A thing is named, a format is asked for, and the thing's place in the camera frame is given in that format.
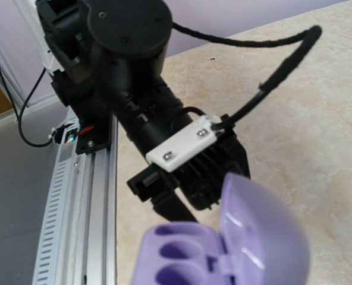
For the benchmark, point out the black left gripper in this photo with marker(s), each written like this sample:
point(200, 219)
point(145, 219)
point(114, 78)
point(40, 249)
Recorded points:
point(158, 185)

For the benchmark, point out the silver grey charging case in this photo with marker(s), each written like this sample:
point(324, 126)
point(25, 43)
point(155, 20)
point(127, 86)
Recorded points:
point(259, 241)

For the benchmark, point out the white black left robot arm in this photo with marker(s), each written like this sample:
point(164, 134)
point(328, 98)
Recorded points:
point(111, 55)

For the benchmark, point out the aluminium front rail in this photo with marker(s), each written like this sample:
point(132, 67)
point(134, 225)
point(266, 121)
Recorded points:
point(78, 238)

